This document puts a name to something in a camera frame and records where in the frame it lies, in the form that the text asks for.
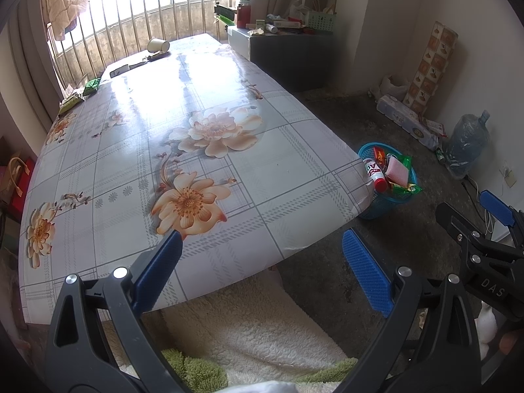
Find dark grey cabinet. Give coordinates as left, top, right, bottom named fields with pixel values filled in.
left=250, top=30, right=334, bottom=93

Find metal window bars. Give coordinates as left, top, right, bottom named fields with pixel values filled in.
left=49, top=0, right=254, bottom=91

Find yellow green small packet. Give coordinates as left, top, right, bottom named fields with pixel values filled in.
left=57, top=93, right=86, bottom=115

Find red gift bag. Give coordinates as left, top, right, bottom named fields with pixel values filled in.
left=6, top=153, right=37, bottom=224

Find crumpled white floor bag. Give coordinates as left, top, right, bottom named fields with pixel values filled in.
left=380, top=74, right=410, bottom=98

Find green snack bag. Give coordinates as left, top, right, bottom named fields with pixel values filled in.
left=389, top=153, right=423, bottom=195

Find wall socket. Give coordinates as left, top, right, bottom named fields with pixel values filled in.
left=500, top=166, right=518, bottom=189

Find white water dispenser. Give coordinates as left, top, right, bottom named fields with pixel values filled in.
left=490, top=217, right=514, bottom=243

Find green plastic storage basket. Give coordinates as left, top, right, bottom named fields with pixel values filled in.
left=306, top=10, right=337, bottom=32

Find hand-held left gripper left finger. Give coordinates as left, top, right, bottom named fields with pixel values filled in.
left=46, top=229, right=193, bottom=393

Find white box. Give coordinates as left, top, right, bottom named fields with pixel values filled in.
left=226, top=26, right=252, bottom=61

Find green plush cloth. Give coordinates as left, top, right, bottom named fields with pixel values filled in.
left=161, top=348, right=357, bottom=393

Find blue water jug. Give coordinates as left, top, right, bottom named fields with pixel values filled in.
left=444, top=110, right=492, bottom=180

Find patterned wallpaper roll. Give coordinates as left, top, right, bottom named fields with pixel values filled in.
left=403, top=21, right=460, bottom=115

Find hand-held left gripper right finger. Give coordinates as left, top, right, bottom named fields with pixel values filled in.
left=333, top=227, right=480, bottom=393

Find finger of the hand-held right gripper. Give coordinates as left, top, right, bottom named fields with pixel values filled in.
left=435, top=201, right=492, bottom=271
left=479, top=190, right=524, bottom=250

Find black cable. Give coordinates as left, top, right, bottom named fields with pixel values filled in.
left=462, top=178, right=486, bottom=214

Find toilet paper pack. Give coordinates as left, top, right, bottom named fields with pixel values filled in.
left=377, top=94, right=440, bottom=150

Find red thermos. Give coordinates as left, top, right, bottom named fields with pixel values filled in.
left=236, top=0, right=251, bottom=29

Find white plastic bag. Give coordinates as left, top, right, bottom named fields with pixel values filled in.
left=289, top=0, right=314, bottom=19

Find blue plastic basket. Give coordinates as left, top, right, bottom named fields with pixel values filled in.
left=357, top=142, right=419, bottom=219

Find floral tablecloth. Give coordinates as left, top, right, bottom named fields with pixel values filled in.
left=18, top=33, right=377, bottom=324

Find printed paper leaflet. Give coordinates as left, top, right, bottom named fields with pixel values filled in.
left=418, top=112, right=449, bottom=138

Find white bottle red cap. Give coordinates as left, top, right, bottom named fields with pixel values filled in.
left=364, top=158, right=389, bottom=193

